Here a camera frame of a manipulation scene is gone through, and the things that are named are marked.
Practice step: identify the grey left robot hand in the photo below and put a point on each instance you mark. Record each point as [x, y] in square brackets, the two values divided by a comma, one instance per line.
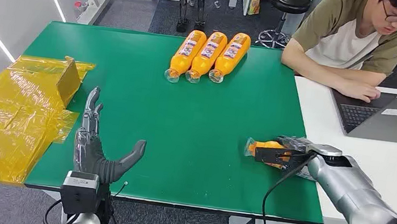
[87, 150]

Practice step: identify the black round stool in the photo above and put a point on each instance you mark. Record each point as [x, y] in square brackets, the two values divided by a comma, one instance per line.
[289, 1]

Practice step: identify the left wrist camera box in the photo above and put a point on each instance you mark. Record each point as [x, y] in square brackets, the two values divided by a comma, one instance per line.
[79, 191]

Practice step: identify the dark grey laptop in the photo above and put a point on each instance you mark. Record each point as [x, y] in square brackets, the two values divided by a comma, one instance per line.
[390, 123]

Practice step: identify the person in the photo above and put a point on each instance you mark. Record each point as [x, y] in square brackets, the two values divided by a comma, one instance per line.
[343, 38]

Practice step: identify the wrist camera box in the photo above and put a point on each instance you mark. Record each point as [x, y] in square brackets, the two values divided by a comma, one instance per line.
[324, 149]
[79, 191]

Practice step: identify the small red fixture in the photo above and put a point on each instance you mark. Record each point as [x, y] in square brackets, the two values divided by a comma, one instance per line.
[80, 5]

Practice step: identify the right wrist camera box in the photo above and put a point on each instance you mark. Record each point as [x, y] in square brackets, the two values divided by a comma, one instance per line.
[324, 149]

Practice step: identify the green table mat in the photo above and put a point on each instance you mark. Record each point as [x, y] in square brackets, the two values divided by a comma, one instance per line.
[179, 143]

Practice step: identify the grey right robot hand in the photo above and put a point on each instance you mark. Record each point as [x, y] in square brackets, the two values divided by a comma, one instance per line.
[272, 156]

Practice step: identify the orange bottle clear cap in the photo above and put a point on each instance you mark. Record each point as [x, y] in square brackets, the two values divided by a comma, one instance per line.
[231, 54]
[207, 53]
[266, 144]
[186, 53]

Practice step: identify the white desk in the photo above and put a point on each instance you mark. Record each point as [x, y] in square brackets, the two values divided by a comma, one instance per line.
[384, 172]

